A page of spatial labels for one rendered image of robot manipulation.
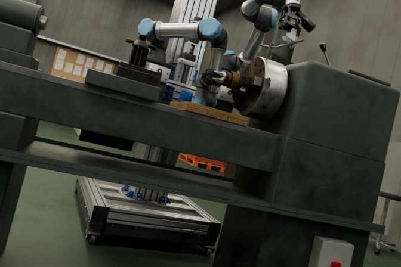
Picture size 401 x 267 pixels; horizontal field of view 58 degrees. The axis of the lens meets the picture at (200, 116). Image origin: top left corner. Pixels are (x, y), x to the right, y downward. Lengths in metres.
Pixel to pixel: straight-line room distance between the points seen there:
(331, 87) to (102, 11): 10.82
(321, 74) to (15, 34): 1.36
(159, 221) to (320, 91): 1.25
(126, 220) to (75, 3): 10.39
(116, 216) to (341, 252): 1.24
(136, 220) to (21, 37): 1.23
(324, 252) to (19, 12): 1.70
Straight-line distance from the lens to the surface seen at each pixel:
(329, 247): 1.88
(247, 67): 1.93
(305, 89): 1.77
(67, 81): 1.54
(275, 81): 1.77
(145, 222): 2.32
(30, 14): 1.70
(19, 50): 1.67
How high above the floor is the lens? 0.79
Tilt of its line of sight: 2 degrees up
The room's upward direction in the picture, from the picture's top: 14 degrees clockwise
